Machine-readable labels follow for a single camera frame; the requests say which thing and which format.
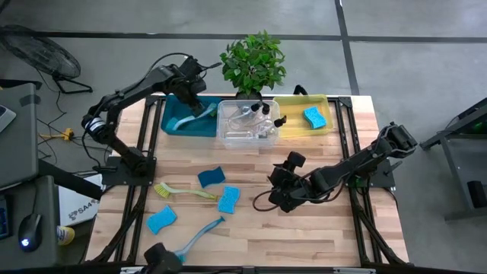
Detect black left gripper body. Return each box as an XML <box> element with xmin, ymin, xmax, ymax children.
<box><xmin>173</xmin><ymin>70</ymin><xmax>208</xmax><ymax>104</ymax></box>

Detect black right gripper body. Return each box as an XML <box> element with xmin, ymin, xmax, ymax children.
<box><xmin>268</xmin><ymin>167</ymin><xmax>319</xmax><ymax>213</ymax></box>

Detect blue dish brush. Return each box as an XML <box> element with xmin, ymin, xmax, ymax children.
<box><xmin>167</xmin><ymin>102</ymin><xmax>218</xmax><ymax>132</ymax></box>
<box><xmin>173</xmin><ymin>215</ymin><xmax>226</xmax><ymax>263</ymax></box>

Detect clear pump bottle black top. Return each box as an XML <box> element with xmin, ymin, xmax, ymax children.
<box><xmin>249</xmin><ymin>102</ymin><xmax>272</xmax><ymax>130</ymax></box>
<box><xmin>224</xmin><ymin>128</ymin><xmax>269</xmax><ymax>141</ymax></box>
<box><xmin>258</xmin><ymin>115</ymin><xmax>288</xmax><ymax>140</ymax></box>
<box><xmin>230</xmin><ymin>101</ymin><xmax>263</xmax><ymax>123</ymax></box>

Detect light blue sponge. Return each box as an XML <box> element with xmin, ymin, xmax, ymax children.
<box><xmin>145</xmin><ymin>205</ymin><xmax>178</xmax><ymax>236</ymax></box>
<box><xmin>303</xmin><ymin>105</ymin><xmax>328</xmax><ymax>130</ymax></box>
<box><xmin>217</xmin><ymin>185</ymin><xmax>241</xmax><ymax>215</ymax></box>

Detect dark blue sponge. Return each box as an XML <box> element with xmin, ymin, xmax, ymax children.
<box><xmin>196</xmin><ymin>166</ymin><xmax>227</xmax><ymax>190</ymax></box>

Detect teal plastic bin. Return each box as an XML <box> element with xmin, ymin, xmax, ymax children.
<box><xmin>160</xmin><ymin>94</ymin><xmax>223</xmax><ymax>138</ymax></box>

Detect clear plastic bin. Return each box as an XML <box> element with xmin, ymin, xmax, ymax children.
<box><xmin>215</xmin><ymin>99</ymin><xmax>282</xmax><ymax>149</ymax></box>

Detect yellow plastic bin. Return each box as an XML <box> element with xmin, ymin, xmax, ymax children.
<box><xmin>272</xmin><ymin>94</ymin><xmax>335</xmax><ymax>139</ymax></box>

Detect green plant in black pot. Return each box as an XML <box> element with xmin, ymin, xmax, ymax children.
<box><xmin>219</xmin><ymin>30</ymin><xmax>288</xmax><ymax>104</ymax></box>

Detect yellow power connector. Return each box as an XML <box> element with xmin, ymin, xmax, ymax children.
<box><xmin>40</xmin><ymin>128</ymin><xmax>75</xmax><ymax>142</ymax></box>

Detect black diagonal beam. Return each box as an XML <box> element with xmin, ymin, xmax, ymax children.
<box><xmin>37</xmin><ymin>158</ymin><xmax>103</xmax><ymax>202</ymax></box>

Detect black floor fan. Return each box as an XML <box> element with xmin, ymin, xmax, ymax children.
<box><xmin>0</xmin><ymin>24</ymin><xmax>94</xmax><ymax>95</ymax></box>

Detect white cardboard box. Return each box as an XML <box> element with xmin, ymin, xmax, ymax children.
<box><xmin>56</xmin><ymin>173</ymin><xmax>103</xmax><ymax>228</ymax></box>

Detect black tape strip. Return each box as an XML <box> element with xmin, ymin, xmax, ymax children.
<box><xmin>18</xmin><ymin>93</ymin><xmax>42</xmax><ymax>107</ymax></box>

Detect dark grey desk top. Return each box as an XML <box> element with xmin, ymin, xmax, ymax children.
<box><xmin>0</xmin><ymin>175</ymin><xmax>59</xmax><ymax>269</ymax></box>

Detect white grey device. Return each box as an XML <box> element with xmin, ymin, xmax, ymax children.
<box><xmin>0</xmin><ymin>105</ymin><xmax>18</xmax><ymax>134</ymax></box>

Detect black floor box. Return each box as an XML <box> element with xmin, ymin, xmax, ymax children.
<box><xmin>466</xmin><ymin>180</ymin><xmax>487</xmax><ymax>209</ymax></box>

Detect black metal stand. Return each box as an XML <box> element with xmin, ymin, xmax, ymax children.
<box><xmin>420</xmin><ymin>97</ymin><xmax>487</xmax><ymax>221</ymax></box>

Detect black computer mouse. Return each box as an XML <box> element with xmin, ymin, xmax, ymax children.
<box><xmin>18</xmin><ymin>212</ymin><xmax>43</xmax><ymax>253</ymax></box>

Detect black keyboard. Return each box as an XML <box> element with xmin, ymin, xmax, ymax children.
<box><xmin>0</xmin><ymin>193</ymin><xmax>11</xmax><ymax>241</ymax></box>

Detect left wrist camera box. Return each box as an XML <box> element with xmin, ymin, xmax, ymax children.
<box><xmin>178</xmin><ymin>56</ymin><xmax>202</xmax><ymax>76</ymax></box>

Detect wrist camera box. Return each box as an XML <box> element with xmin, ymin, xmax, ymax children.
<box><xmin>285</xmin><ymin>151</ymin><xmax>307</xmax><ymax>172</ymax></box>
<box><xmin>178</xmin><ymin>56</ymin><xmax>202</xmax><ymax>76</ymax></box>

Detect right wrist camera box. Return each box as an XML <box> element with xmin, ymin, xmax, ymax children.
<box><xmin>285</xmin><ymin>151</ymin><xmax>307</xmax><ymax>172</ymax></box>

